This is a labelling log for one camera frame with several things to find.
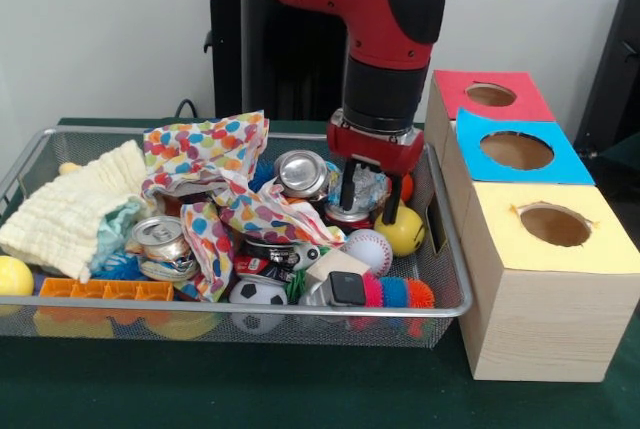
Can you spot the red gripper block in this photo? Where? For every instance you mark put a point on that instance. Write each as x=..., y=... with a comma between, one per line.
x=375, y=144

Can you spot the clear plastic packet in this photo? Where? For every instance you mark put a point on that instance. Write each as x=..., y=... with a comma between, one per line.
x=370, y=189

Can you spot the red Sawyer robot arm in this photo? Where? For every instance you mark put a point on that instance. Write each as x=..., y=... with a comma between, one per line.
x=380, y=9

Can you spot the shallow clear bin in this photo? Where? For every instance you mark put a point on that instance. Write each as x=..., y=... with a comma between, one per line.
x=300, y=335

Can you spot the wooden box with three holes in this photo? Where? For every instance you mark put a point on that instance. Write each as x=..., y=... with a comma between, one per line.
x=540, y=309

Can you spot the yellow smiley ball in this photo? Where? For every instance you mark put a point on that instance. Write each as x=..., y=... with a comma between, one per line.
x=408, y=234

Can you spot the white baseball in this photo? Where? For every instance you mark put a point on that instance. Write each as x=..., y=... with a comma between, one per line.
x=370, y=249

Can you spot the silver and blue can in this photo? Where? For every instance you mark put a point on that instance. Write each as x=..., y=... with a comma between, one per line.
x=300, y=171

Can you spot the black and white soccer ball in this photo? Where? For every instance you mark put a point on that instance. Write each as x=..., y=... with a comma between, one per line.
x=258, y=296

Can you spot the crushed silver can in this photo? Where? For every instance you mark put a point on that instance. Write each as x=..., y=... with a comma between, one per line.
x=160, y=237

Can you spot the black flat panel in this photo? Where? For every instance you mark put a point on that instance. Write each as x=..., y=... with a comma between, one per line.
x=615, y=69

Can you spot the cream muslin cloth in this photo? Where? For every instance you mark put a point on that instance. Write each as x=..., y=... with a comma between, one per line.
x=70, y=214

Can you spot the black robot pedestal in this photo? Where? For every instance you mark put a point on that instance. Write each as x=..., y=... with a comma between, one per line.
x=290, y=69

